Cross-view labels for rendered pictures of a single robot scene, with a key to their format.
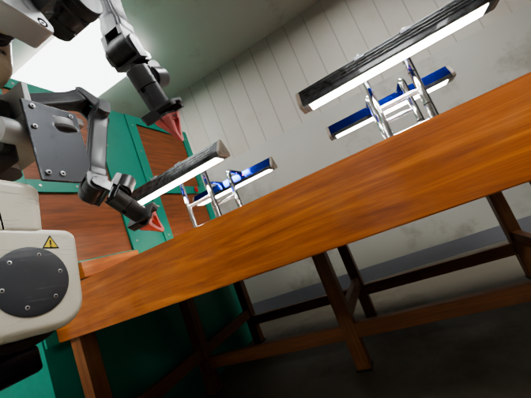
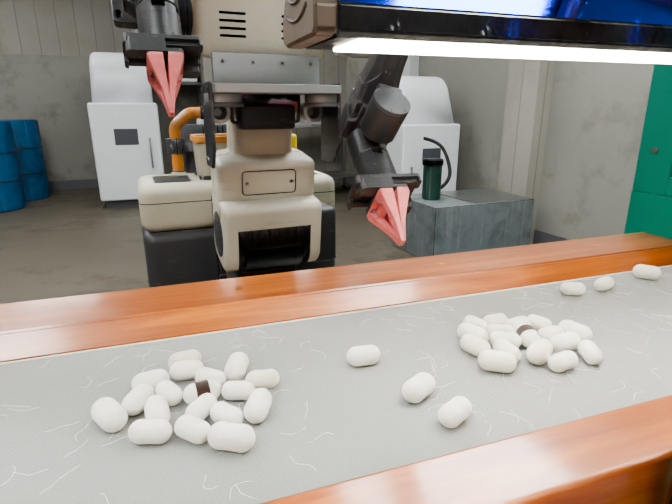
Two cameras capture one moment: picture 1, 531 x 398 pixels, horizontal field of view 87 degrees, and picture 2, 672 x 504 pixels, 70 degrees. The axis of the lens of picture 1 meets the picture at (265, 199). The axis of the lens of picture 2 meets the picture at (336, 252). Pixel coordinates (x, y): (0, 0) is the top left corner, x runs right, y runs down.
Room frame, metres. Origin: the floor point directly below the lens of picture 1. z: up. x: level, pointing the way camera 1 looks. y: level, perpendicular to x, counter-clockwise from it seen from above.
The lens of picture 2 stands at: (1.38, -0.12, 1.00)
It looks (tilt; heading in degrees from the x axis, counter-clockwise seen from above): 17 degrees down; 139
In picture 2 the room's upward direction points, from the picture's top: straight up
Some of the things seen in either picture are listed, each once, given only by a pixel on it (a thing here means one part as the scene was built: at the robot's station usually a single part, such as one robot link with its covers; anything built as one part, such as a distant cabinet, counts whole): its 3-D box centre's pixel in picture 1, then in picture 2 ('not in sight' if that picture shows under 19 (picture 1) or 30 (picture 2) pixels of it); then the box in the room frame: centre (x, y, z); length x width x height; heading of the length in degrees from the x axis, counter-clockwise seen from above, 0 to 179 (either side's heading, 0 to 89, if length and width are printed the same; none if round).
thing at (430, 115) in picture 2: not in sight; (413, 151); (-1.40, 3.22, 0.63); 0.63 x 0.56 x 1.25; 161
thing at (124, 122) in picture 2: not in sight; (128, 129); (-4.13, 1.71, 0.78); 0.85 x 0.70 x 1.55; 162
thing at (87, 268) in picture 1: (110, 263); not in sight; (1.33, 0.80, 0.83); 0.30 x 0.06 x 0.07; 158
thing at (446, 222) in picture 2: not in sight; (458, 194); (-0.65, 2.83, 0.39); 0.82 x 0.65 x 0.79; 71
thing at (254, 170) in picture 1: (231, 182); not in sight; (1.74, 0.16, 1.08); 0.62 x 0.08 x 0.07; 68
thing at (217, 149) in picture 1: (168, 178); (651, 11); (1.22, 0.37, 1.08); 0.62 x 0.08 x 0.07; 68
